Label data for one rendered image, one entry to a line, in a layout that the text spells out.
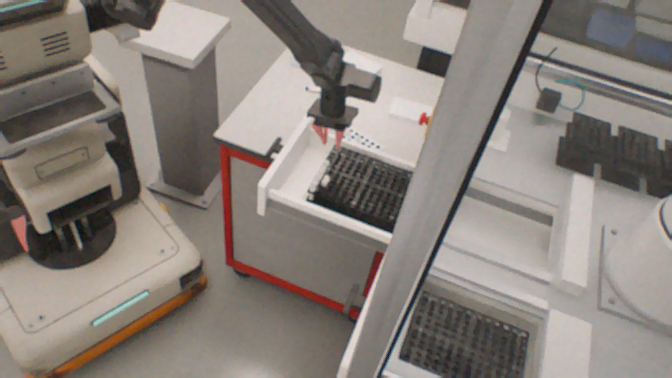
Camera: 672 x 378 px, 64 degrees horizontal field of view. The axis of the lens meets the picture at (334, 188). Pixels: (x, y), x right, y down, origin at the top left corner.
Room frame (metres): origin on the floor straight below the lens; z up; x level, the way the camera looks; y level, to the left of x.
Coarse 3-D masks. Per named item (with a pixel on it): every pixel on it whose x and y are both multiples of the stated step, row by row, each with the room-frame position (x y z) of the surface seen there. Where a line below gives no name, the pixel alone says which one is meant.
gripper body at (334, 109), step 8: (320, 96) 0.91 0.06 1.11; (336, 96) 0.90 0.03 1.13; (344, 96) 0.91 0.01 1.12; (312, 104) 0.94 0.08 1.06; (320, 104) 0.91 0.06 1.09; (328, 104) 0.90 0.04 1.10; (336, 104) 0.90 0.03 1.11; (344, 104) 0.91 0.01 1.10; (312, 112) 0.91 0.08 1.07; (320, 112) 0.91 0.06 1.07; (328, 112) 0.89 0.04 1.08; (336, 112) 0.90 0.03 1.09; (344, 112) 0.91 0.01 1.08; (352, 112) 0.92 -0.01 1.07; (328, 120) 0.89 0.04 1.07; (336, 120) 0.89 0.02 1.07; (344, 120) 0.89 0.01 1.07
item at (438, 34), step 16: (432, 0) 1.68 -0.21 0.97; (416, 16) 1.69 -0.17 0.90; (432, 16) 1.67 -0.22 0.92; (448, 16) 1.66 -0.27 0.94; (464, 16) 1.65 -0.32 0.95; (416, 32) 1.68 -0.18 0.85; (432, 32) 1.67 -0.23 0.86; (448, 32) 1.65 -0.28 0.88; (432, 48) 1.67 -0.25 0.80; (448, 48) 1.65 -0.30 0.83; (432, 64) 1.69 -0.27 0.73; (448, 64) 1.67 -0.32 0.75
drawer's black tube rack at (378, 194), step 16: (336, 160) 0.97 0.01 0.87; (352, 160) 0.95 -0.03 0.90; (368, 160) 0.96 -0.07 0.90; (336, 176) 0.91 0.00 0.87; (352, 176) 0.92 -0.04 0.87; (368, 176) 0.91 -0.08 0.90; (384, 176) 0.91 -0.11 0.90; (400, 176) 0.92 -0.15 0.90; (320, 192) 0.83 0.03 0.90; (336, 192) 0.84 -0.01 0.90; (352, 192) 0.87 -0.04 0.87; (368, 192) 0.85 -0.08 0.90; (384, 192) 0.86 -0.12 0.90; (400, 192) 0.87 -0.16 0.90; (336, 208) 0.81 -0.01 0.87; (352, 208) 0.80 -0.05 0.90; (368, 208) 0.80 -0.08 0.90; (384, 208) 0.84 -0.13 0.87; (400, 208) 0.85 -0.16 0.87; (368, 224) 0.79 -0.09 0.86; (384, 224) 0.79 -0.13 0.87
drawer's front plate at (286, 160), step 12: (312, 120) 1.06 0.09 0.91; (300, 132) 0.99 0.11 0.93; (288, 144) 0.94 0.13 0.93; (300, 144) 0.99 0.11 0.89; (288, 156) 0.91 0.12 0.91; (300, 156) 1.00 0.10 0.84; (276, 168) 0.85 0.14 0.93; (288, 168) 0.92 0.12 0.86; (264, 180) 0.81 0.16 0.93; (276, 180) 0.85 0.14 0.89; (264, 192) 0.79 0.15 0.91; (264, 204) 0.79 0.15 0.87
